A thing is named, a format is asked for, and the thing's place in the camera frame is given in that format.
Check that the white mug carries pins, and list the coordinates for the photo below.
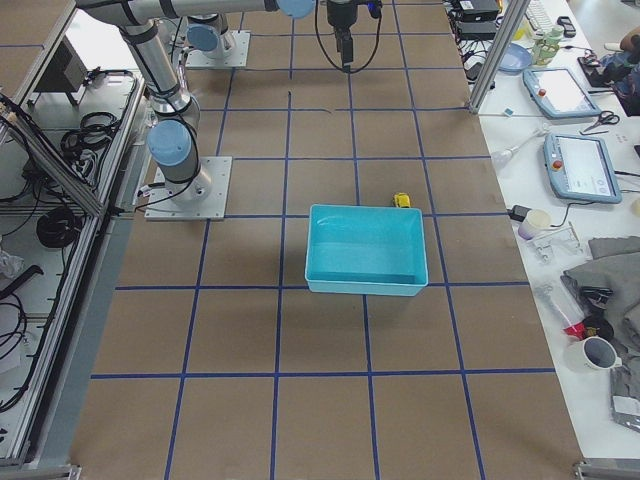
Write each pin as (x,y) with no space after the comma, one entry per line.
(591,354)

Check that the lower blue teach pendant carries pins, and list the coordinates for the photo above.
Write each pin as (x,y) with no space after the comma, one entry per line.
(579,168)

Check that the upper blue teach pendant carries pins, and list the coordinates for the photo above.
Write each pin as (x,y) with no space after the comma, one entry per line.
(558,95)

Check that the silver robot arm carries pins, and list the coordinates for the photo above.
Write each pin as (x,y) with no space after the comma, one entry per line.
(297,10)
(172,142)

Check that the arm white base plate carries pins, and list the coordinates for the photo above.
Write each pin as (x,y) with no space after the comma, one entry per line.
(210,50)
(205,198)

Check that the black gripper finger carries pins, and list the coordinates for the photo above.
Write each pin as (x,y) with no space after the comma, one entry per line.
(344,46)

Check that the grey cloth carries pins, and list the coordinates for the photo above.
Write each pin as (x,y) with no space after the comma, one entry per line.
(609,284)

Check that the blue plate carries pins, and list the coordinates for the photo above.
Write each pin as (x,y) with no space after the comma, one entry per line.
(515,59)

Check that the light blue plastic bin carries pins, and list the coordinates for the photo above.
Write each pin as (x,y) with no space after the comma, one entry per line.
(366,250)

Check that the green tape rolls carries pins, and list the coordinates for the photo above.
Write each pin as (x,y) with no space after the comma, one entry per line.
(546,45)

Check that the yellow beetle toy car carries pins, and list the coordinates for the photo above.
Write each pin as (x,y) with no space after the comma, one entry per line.
(401,200)

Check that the aluminium frame post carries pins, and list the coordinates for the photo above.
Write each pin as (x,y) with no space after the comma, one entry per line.
(514,13)

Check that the black scissors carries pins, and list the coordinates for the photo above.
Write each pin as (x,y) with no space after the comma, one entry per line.
(606,117)

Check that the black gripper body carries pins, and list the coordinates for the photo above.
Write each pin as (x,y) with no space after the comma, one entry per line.
(340,14)

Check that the blue teach pendant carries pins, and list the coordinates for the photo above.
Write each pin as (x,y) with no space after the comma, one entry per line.
(579,168)
(558,95)

